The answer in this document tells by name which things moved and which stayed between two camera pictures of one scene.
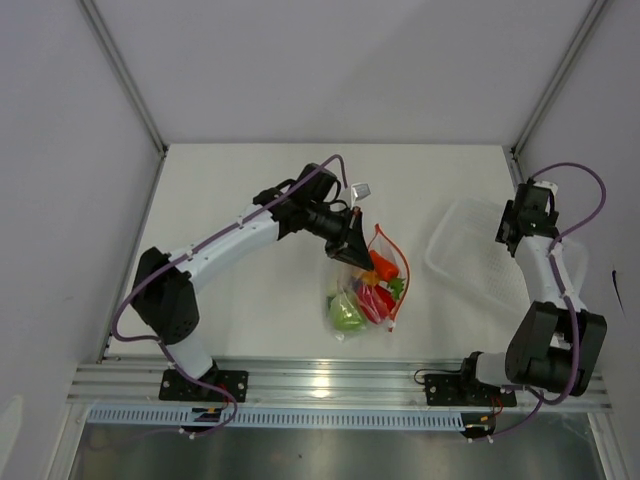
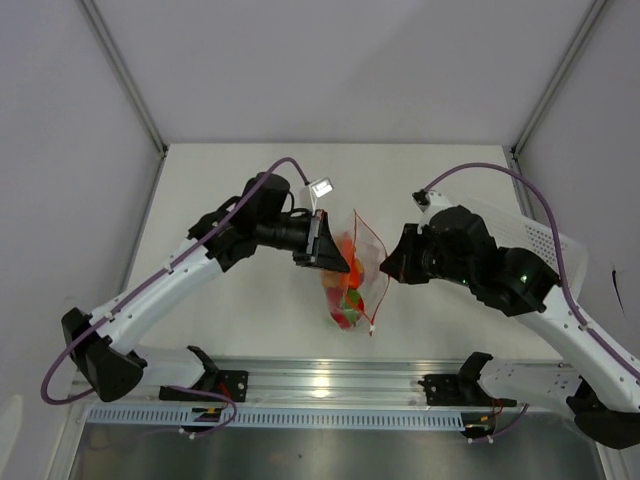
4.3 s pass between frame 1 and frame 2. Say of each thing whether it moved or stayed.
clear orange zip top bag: moved
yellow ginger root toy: moved
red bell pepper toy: moved
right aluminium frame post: stayed
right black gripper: moved
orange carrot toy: moved
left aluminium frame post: stayed
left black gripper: moved
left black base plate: stayed
